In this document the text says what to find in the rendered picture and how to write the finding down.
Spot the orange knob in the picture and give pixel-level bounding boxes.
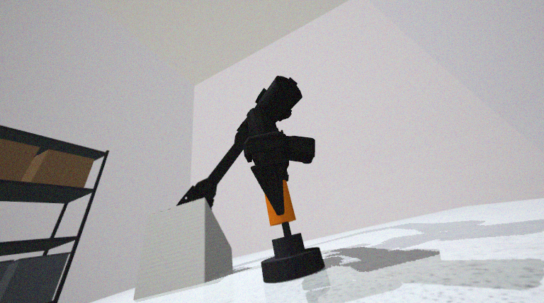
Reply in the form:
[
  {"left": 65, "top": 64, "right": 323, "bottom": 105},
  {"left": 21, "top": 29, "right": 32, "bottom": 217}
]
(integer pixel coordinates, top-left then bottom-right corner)
[{"left": 265, "top": 180, "right": 296, "bottom": 226}]

